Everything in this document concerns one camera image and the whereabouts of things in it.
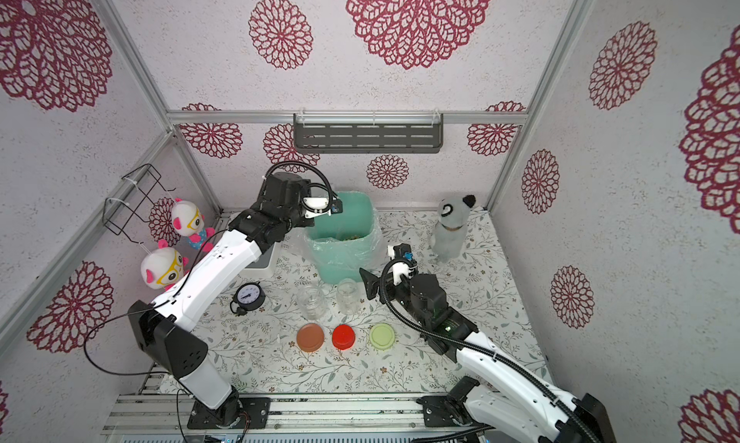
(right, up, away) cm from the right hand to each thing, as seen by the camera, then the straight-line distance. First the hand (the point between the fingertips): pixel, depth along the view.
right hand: (376, 262), depth 72 cm
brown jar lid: (-20, -24, +14) cm, 34 cm away
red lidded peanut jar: (-9, -13, +24) cm, 29 cm away
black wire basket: (-66, +16, +5) cm, 68 cm away
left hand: (-21, +19, +6) cm, 29 cm away
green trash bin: (-9, +4, +6) cm, 11 cm away
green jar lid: (+2, -24, +14) cm, 28 cm away
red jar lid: (-10, -24, +16) cm, 30 cm away
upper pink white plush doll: (-61, +12, +21) cm, 65 cm away
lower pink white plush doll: (-59, -2, +8) cm, 60 cm away
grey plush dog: (+26, +9, +27) cm, 38 cm away
